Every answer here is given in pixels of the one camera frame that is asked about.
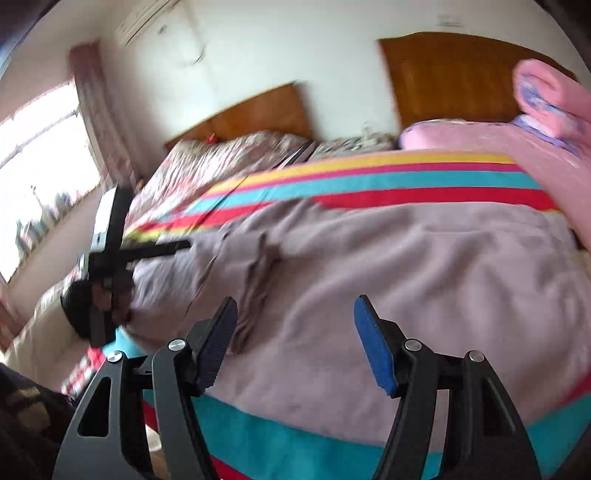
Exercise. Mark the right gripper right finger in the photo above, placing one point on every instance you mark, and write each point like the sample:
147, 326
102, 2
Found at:
485, 437

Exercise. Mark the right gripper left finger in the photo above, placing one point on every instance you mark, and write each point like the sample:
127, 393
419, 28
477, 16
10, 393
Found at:
107, 437

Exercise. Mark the lilac sweatpants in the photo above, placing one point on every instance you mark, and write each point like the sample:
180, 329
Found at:
506, 280

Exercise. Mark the cream sleeved left forearm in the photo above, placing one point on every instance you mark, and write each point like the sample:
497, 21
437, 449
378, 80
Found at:
47, 350

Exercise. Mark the black gloved left hand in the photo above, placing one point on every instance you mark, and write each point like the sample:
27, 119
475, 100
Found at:
95, 309

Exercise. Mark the rainbow striped blanket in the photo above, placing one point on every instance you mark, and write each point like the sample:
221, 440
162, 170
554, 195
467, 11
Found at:
259, 440

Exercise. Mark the checkered plaid bed sheet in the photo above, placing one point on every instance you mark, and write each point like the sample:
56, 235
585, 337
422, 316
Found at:
82, 374

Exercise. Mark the barred window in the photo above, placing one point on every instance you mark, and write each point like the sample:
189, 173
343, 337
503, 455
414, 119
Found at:
47, 166

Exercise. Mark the pink floral curtain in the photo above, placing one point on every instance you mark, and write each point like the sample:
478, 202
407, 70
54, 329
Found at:
109, 147

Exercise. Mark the left wooden headboard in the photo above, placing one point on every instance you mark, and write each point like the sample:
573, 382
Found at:
280, 109

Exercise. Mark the wooden headboard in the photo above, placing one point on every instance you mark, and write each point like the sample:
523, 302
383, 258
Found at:
442, 75
280, 109

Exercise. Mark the white air conditioner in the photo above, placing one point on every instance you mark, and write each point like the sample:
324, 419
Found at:
142, 17

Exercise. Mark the floral covered nightstand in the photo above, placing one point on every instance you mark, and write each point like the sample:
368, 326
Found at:
352, 146

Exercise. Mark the pink bed sheet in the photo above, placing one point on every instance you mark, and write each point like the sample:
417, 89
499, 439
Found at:
562, 174

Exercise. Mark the purple floral pillow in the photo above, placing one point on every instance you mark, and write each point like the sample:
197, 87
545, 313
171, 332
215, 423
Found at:
535, 127

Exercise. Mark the rolled pink floral quilt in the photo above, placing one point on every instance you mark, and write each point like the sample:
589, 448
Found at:
556, 101

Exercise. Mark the right wooden headboard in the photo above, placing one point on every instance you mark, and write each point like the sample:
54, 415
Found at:
442, 75

